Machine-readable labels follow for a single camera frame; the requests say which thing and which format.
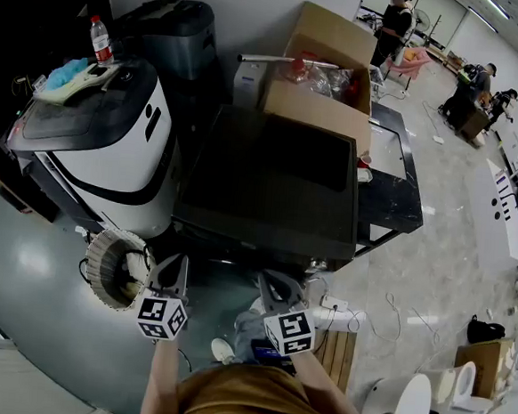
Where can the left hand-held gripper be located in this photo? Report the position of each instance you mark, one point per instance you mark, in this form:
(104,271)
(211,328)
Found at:
(163,319)

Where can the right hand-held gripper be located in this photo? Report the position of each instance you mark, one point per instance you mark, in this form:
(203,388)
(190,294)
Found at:
(289,331)

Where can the person's left forearm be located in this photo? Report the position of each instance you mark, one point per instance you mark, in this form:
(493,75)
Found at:
(162,381)

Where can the person's right forearm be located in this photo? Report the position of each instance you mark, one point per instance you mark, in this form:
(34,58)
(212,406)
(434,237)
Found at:
(321,385)

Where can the person's white shoe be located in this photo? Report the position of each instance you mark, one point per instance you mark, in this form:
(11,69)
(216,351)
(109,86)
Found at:
(222,349)
(257,303)

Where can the white cloth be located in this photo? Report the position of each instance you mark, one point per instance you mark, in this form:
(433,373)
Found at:
(135,264)

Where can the person's jeans leg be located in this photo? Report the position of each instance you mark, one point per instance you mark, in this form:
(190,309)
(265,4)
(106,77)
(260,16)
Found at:
(249,332)

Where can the white power strip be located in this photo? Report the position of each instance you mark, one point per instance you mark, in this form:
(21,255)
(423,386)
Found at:
(439,139)
(334,303)

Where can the black device with screen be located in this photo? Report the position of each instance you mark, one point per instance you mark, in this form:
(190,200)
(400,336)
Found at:
(263,349)

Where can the woven wicker basket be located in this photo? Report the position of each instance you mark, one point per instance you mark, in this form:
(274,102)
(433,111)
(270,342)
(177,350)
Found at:
(100,269)

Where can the wooden slatted stool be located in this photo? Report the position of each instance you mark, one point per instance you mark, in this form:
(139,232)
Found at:
(336,355)

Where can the person's brown shirt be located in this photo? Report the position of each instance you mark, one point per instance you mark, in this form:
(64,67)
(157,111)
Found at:
(248,402)

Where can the white and black washing machine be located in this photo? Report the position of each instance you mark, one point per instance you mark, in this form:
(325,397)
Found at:
(111,154)

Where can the black table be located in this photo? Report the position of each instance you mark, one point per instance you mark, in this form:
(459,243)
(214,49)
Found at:
(389,198)

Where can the white cup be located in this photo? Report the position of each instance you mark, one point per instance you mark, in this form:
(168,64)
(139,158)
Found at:
(365,174)

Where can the red cup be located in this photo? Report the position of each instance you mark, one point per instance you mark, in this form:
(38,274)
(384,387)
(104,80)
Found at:
(364,160)

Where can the white toilet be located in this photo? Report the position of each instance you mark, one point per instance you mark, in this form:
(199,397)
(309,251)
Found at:
(459,387)
(404,400)

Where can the large open cardboard box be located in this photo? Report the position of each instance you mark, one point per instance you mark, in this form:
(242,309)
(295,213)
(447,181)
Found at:
(311,109)

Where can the black bag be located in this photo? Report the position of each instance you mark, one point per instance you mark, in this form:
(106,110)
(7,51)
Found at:
(486,330)

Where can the white carton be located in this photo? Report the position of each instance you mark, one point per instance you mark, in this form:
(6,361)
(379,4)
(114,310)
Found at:
(247,84)

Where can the cream plastic tray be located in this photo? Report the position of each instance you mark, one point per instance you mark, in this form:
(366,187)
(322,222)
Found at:
(90,79)

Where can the long white board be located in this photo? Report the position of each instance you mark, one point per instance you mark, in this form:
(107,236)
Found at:
(491,229)

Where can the clear jug with red cap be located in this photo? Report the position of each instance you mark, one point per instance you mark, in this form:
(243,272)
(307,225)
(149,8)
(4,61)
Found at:
(298,73)

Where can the blue fluffy cloth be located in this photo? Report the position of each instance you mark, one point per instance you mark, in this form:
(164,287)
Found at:
(68,72)

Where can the metal pole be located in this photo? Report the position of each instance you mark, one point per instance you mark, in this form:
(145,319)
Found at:
(261,59)

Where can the dark grey appliance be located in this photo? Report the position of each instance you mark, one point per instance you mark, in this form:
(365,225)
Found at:
(183,39)

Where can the clear water bottle red label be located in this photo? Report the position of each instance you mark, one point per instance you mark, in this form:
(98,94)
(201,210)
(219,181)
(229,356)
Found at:
(101,42)

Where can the brown wooden cabinet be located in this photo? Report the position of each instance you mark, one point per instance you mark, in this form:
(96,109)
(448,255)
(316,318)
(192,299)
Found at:
(471,120)

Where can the pink chair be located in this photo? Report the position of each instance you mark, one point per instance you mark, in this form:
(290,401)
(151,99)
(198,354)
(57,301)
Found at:
(409,59)

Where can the standing fan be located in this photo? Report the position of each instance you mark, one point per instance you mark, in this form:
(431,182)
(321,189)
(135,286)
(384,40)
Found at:
(421,20)

